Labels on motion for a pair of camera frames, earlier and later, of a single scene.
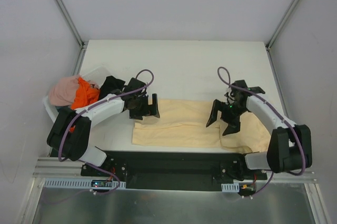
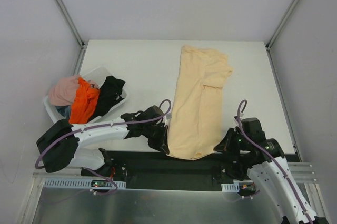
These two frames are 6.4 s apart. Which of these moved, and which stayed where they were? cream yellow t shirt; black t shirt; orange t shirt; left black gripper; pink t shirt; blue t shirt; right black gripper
Moved: right black gripper; left black gripper; cream yellow t shirt
Stayed: orange t shirt; blue t shirt; black t shirt; pink t shirt
